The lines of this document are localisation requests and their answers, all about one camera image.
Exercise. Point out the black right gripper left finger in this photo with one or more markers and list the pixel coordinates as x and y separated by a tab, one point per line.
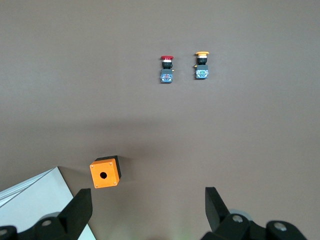
75	215

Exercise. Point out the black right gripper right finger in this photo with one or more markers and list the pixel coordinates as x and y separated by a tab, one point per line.
217	212

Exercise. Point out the white drawer cabinet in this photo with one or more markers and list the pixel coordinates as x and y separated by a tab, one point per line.
30	205

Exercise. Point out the yellow mushroom push button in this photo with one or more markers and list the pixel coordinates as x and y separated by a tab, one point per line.
201	70

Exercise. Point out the red mushroom push button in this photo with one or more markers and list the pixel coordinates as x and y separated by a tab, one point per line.
166	72

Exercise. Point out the orange push-button enclosure box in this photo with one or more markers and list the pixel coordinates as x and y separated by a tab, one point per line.
103	175

